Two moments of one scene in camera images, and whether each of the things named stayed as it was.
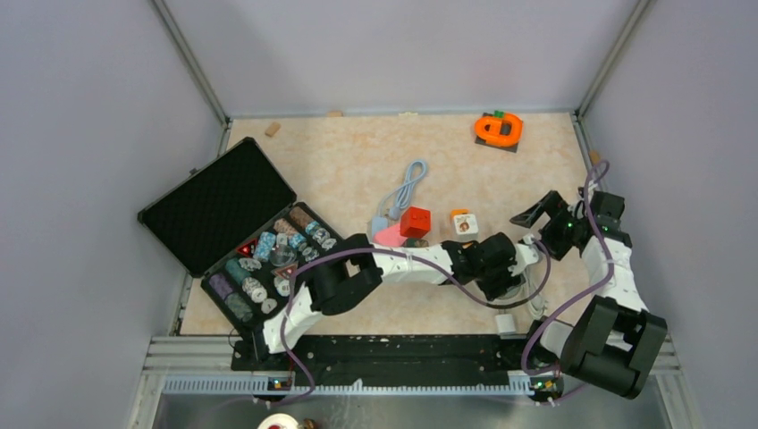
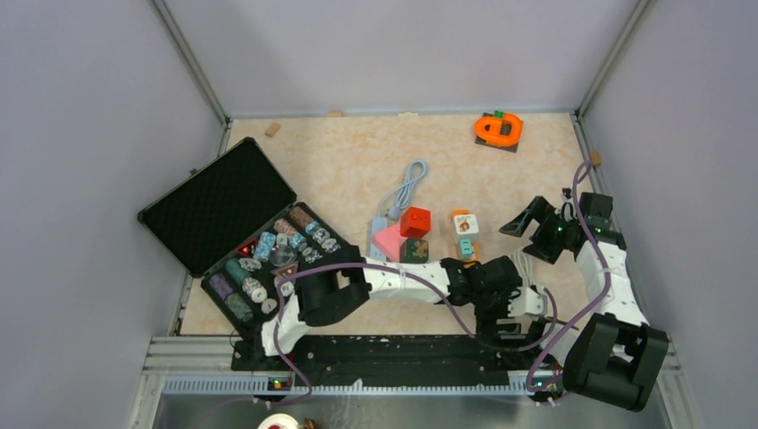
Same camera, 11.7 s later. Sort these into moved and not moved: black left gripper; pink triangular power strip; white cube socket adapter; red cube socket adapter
Moved: black left gripper
Not moved: white cube socket adapter; red cube socket adapter; pink triangular power strip
